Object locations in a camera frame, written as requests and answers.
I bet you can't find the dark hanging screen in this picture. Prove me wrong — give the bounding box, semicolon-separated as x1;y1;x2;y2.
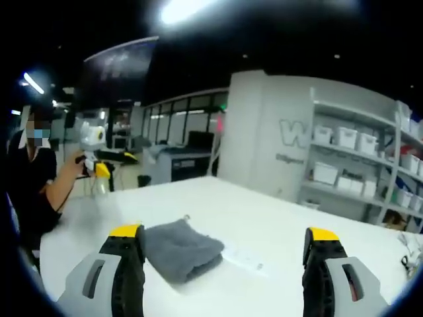
81;35;160;108

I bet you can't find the long ceiling light strip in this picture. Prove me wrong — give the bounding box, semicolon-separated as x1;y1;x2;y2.
22;71;46;96

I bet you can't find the person's torso in black clothing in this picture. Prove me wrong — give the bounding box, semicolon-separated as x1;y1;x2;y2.
5;104;64;247

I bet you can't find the row of white storage bins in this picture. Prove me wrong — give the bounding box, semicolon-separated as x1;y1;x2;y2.
310;100;423;212

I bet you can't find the person's left hand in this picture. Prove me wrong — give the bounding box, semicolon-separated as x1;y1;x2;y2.
73;155;94;180

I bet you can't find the grey towel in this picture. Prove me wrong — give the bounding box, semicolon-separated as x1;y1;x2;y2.
143;218;226;285

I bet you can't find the grey metal shelf unit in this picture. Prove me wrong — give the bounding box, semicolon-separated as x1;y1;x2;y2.
296;86;423;234

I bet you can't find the black monitor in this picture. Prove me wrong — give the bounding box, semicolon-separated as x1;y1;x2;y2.
188;130;216;147

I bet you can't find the grey office printer cabinet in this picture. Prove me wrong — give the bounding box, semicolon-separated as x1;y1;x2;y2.
145;144;217;183

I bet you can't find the tangle of cables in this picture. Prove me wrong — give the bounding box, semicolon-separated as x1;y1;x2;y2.
397;230;422;277

